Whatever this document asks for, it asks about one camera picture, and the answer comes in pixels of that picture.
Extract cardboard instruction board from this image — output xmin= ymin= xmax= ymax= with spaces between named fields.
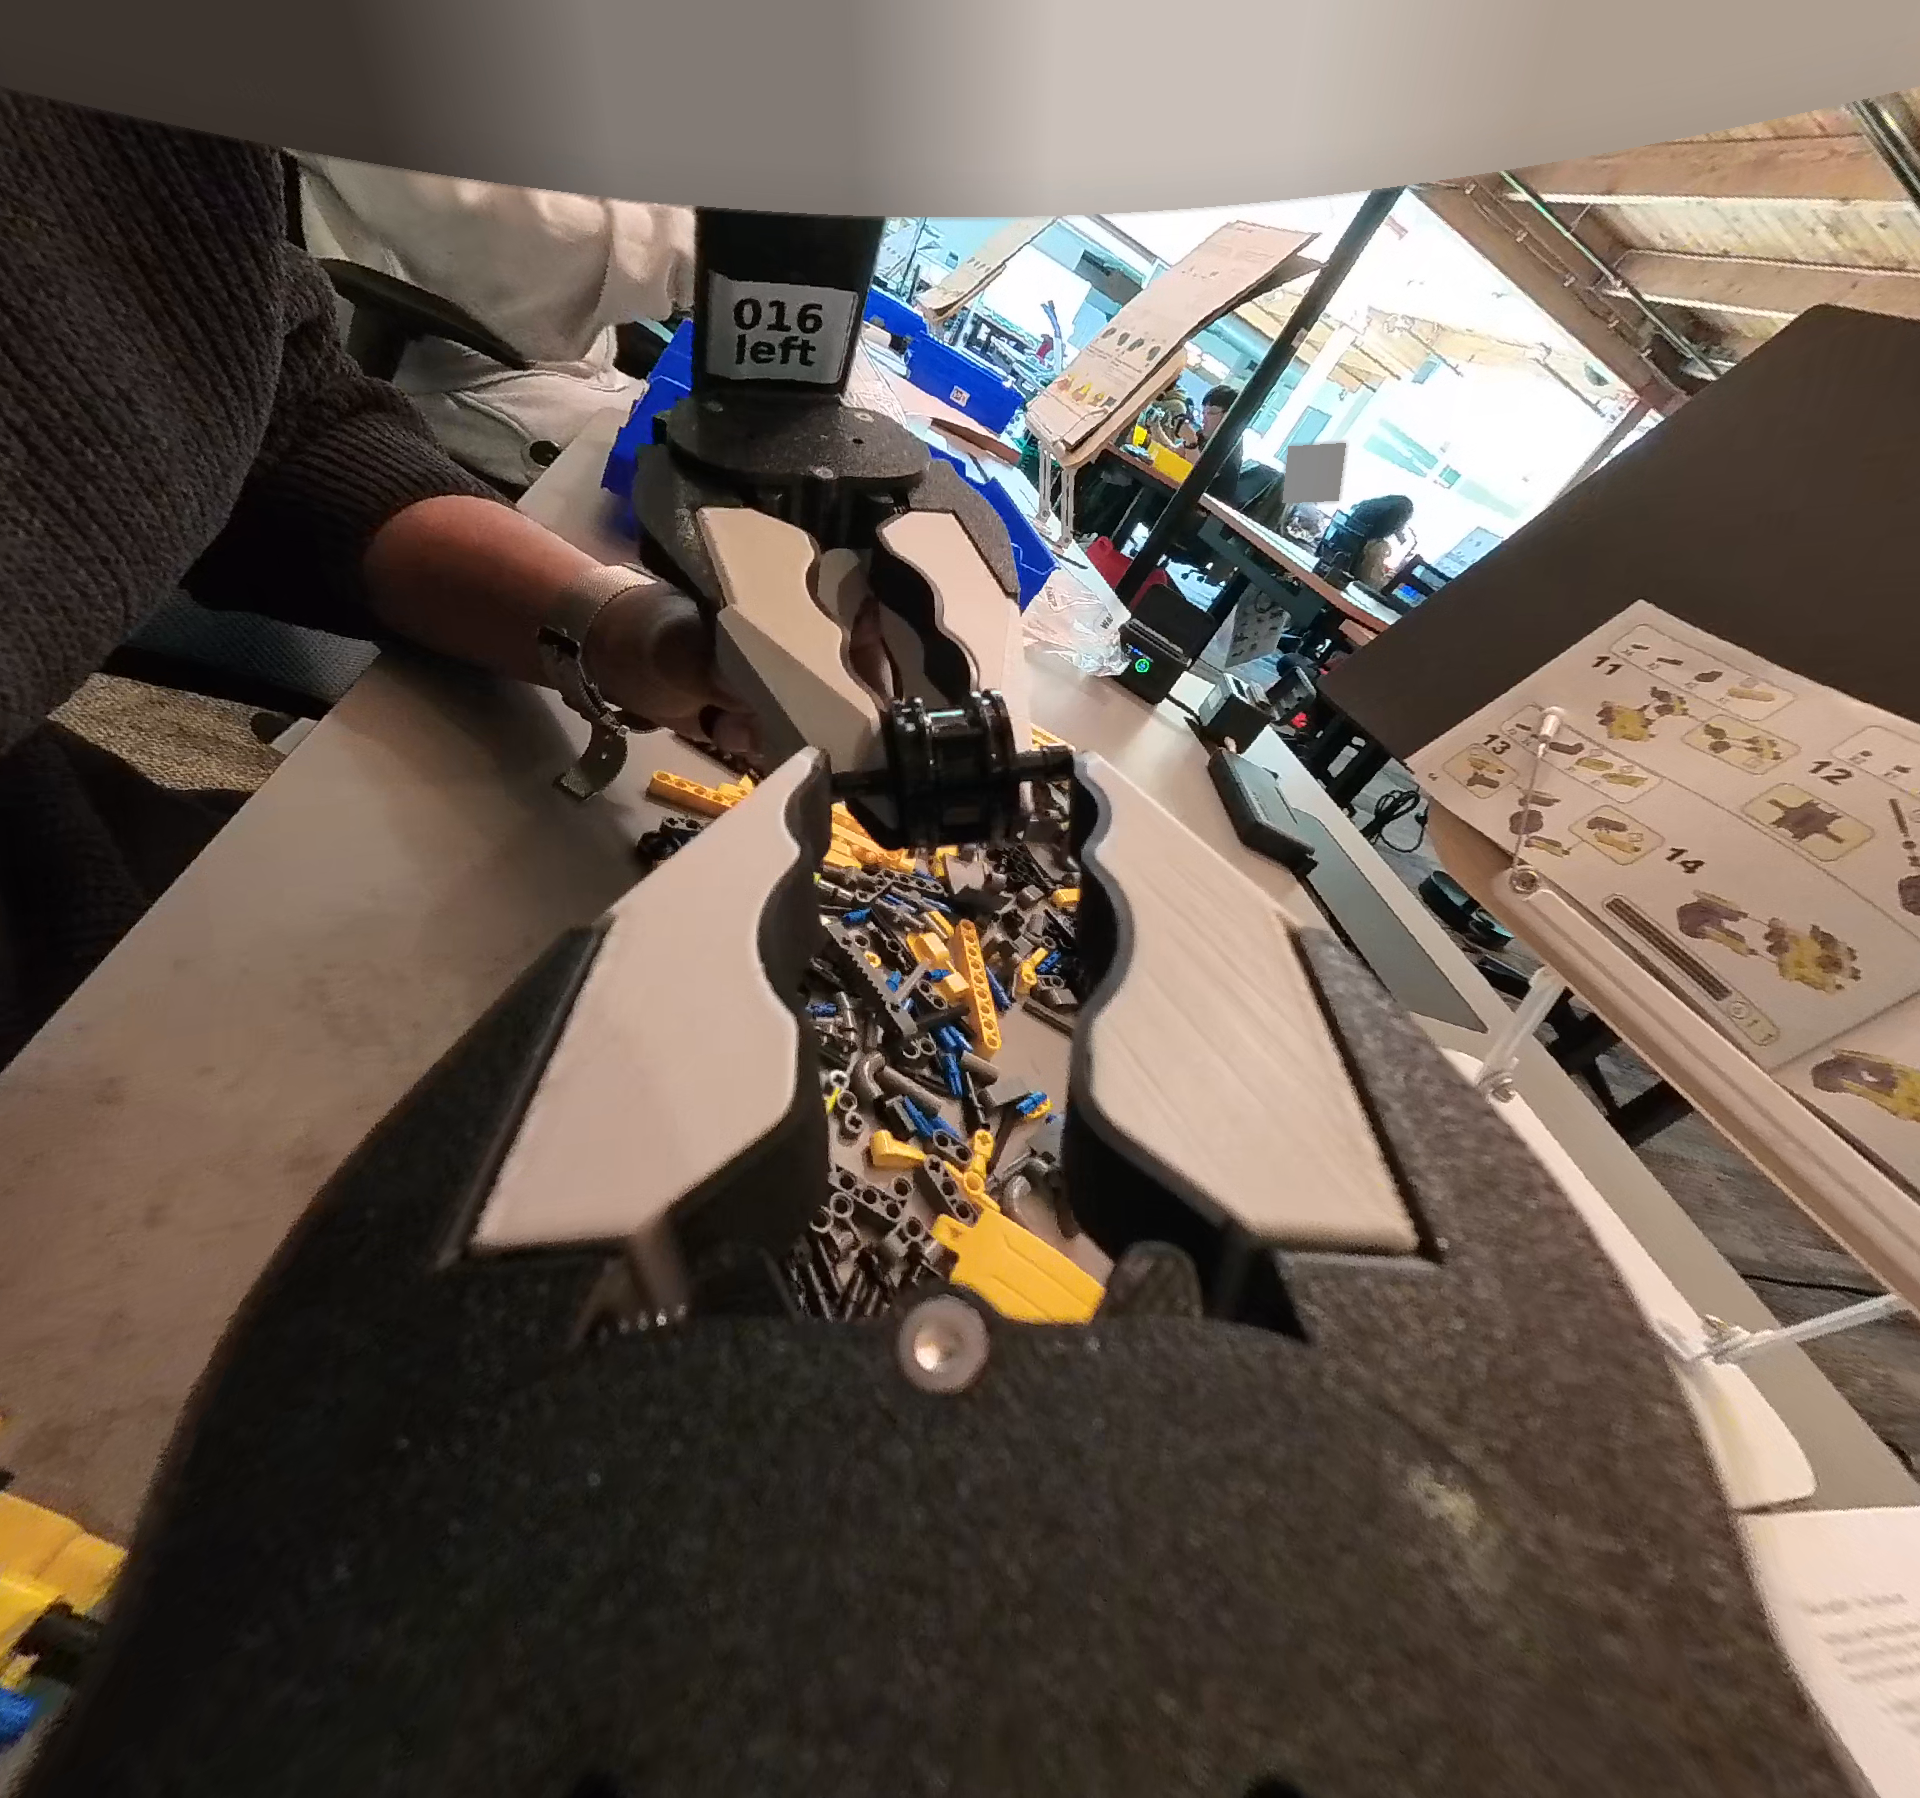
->
xmin=1024 ymin=223 xmax=1321 ymax=465

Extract toy instruction booklet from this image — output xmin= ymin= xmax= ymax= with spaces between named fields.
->
xmin=1411 ymin=601 xmax=1920 ymax=1171

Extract silver bracelet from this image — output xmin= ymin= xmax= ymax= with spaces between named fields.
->
xmin=537 ymin=566 xmax=664 ymax=798

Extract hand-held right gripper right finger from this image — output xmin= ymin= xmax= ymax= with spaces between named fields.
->
xmin=1061 ymin=752 xmax=1423 ymax=1268

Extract small black printer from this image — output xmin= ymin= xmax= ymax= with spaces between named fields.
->
xmin=1118 ymin=605 xmax=1210 ymax=704

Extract clear plastic bag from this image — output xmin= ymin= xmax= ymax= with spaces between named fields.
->
xmin=1027 ymin=572 xmax=1131 ymax=678

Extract long wooden desk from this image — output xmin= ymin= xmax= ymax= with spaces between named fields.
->
xmin=1118 ymin=448 xmax=1406 ymax=637

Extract person's left hand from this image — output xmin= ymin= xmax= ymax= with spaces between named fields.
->
xmin=577 ymin=576 xmax=767 ymax=766

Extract person's left forearm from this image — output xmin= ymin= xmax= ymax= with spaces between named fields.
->
xmin=0 ymin=87 xmax=610 ymax=756

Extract white printed paper sheet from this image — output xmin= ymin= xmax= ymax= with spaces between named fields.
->
xmin=1739 ymin=1504 xmax=1920 ymax=1798

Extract black backing board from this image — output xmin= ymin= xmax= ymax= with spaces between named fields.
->
xmin=1319 ymin=306 xmax=1920 ymax=764

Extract black office chair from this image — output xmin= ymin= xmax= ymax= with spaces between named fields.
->
xmin=323 ymin=260 xmax=528 ymax=383

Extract grey fabric chair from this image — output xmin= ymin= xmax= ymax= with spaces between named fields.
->
xmin=46 ymin=590 xmax=376 ymax=795

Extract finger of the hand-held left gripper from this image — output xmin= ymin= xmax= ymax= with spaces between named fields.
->
xmin=866 ymin=512 xmax=1035 ymax=750
xmin=696 ymin=505 xmax=908 ymax=798

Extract person's dark sweater torso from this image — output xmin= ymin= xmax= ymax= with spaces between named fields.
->
xmin=0 ymin=725 xmax=197 ymax=1065

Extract yellow toy vehicle model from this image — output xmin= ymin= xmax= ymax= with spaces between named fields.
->
xmin=0 ymin=1490 xmax=129 ymax=1754

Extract black plastic wheel hub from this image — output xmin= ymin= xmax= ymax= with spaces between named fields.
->
xmin=832 ymin=687 xmax=1075 ymax=846

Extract blue storage bin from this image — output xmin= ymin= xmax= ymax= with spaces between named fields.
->
xmin=601 ymin=320 xmax=1066 ymax=616
xmin=862 ymin=292 xmax=1028 ymax=443

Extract white book stand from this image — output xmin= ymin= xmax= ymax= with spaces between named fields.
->
xmin=1441 ymin=838 xmax=1920 ymax=1516

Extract black power adapter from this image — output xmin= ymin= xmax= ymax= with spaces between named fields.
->
xmin=1207 ymin=745 xmax=1321 ymax=871

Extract pile of toy building pieces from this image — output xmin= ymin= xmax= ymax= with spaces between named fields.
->
xmin=639 ymin=725 xmax=1121 ymax=1326

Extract black metal pole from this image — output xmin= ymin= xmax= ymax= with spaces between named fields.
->
xmin=1118 ymin=184 xmax=1406 ymax=601

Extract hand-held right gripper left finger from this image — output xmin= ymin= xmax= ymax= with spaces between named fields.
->
xmin=466 ymin=745 xmax=836 ymax=1306

